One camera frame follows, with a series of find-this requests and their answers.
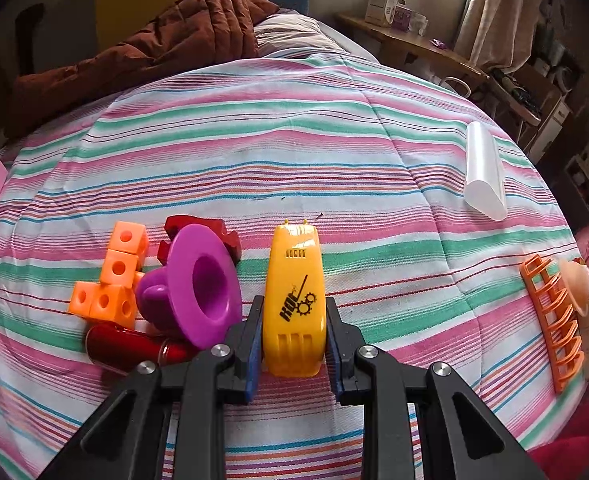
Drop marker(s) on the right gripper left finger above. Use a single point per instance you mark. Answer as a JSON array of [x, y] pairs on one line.
[[245, 340]]

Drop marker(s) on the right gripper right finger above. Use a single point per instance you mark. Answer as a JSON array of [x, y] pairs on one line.
[[347, 382]]

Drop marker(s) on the yellow plastic toy case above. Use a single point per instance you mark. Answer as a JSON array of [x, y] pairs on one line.
[[294, 310]]

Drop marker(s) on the magenta plastic funnel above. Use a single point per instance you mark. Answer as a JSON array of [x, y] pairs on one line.
[[196, 295]]

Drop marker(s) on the red cylinder capsule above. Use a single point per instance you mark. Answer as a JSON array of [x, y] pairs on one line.
[[119, 349]]

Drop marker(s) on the orange cube block cluster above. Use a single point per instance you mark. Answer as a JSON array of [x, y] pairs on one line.
[[112, 298]]

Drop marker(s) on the red puzzle piece block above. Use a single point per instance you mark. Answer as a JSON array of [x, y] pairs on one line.
[[190, 232]]

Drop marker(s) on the person's hand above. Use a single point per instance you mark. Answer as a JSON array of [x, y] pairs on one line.
[[575, 276]]

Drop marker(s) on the striped bedspread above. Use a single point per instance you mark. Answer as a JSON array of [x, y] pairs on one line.
[[373, 157]]

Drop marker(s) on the white plastic tube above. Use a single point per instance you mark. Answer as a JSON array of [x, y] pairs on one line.
[[484, 188]]

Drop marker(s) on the orange plastic rack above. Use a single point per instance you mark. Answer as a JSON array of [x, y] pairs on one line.
[[556, 316]]

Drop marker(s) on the wooden side table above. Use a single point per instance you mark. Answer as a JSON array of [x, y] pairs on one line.
[[398, 49]]

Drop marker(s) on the white pillow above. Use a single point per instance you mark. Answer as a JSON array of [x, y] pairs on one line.
[[282, 31]]

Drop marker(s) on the purple small box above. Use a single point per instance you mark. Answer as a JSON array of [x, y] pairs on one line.
[[402, 17]]

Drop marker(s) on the white carton box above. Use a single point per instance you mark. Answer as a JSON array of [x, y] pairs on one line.
[[380, 12]]

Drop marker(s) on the rust brown quilt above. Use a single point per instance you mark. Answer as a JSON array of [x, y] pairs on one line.
[[189, 34]]

